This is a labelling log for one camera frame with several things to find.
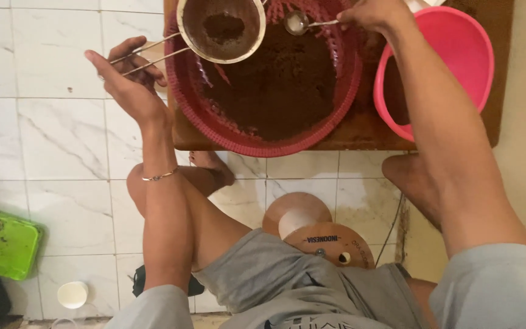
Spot person's right hand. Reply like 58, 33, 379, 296
336, 0, 417, 35

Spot white round cup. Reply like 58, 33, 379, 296
57, 281, 89, 310

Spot heap of brown powder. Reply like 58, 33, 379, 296
198, 23, 338, 142

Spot thin black cable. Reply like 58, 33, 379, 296
374, 192, 404, 268

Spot person's right leg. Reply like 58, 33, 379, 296
381, 153, 526, 271

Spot pink plastic basin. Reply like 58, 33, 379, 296
373, 5, 496, 143

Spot thin metal bracelet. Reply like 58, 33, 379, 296
142, 165, 181, 182

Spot black flat object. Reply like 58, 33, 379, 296
131, 264, 205, 298

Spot metal spoon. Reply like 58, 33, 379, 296
283, 10, 342, 37

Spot round metal mesh sieve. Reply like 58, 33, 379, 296
108, 0, 267, 78

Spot grey shorts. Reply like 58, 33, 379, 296
192, 228, 429, 329

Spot person's left leg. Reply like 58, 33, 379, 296
126, 150, 253, 275

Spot green plastic tray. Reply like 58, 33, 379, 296
0, 202, 45, 281

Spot red perforated plastic basket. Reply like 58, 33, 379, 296
164, 0, 363, 159

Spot person's left hand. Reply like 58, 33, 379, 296
84, 36, 173, 131

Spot grey shirt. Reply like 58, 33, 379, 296
103, 243, 526, 329

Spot wooden cable spool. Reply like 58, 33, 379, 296
261, 192, 376, 270

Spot brown powder lump in sieve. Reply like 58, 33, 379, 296
203, 12, 246, 45

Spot person's leg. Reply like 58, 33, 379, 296
126, 150, 253, 275
381, 153, 526, 271

